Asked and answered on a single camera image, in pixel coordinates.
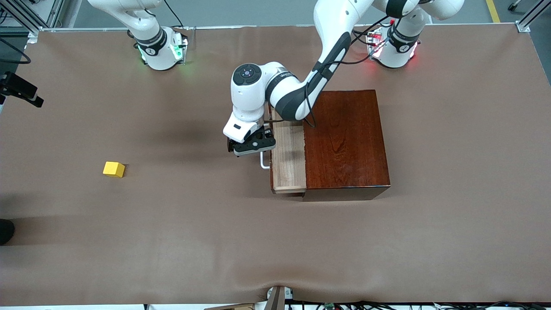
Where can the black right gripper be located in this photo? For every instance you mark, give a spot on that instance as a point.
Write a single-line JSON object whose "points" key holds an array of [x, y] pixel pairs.
{"points": [[10, 82]]}

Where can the light wood drawer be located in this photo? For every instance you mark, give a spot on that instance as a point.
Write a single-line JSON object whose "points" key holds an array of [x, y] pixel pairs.
{"points": [[290, 168]]}

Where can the cardboard piece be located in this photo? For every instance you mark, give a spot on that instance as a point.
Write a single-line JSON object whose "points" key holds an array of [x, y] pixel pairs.
{"points": [[232, 307]]}

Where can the aluminium frame profile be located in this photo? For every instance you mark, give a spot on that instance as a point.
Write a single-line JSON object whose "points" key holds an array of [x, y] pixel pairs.
{"points": [[523, 27], [33, 36]]}

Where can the brown table cover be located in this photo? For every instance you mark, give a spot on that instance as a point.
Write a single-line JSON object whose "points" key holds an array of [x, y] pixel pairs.
{"points": [[215, 237]]}

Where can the grey metal bracket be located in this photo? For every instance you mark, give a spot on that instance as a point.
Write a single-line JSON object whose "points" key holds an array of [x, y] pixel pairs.
{"points": [[275, 299]]}

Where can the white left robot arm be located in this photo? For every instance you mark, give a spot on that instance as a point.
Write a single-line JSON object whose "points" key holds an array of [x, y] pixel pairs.
{"points": [[249, 99]]}

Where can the yellow block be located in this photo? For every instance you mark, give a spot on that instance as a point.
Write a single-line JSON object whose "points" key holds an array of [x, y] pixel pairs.
{"points": [[113, 169]]}

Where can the dark brown wooden cabinet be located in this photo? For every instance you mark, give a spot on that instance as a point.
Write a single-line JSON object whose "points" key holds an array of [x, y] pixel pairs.
{"points": [[348, 142]]}

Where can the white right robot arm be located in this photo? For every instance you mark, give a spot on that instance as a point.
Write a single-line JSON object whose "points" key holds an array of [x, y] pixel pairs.
{"points": [[159, 56]]}

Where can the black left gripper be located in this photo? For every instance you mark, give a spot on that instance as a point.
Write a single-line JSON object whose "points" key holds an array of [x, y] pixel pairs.
{"points": [[231, 147]]}

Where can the black shoe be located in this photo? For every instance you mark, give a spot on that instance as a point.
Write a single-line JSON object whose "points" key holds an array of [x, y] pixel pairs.
{"points": [[6, 231]]}

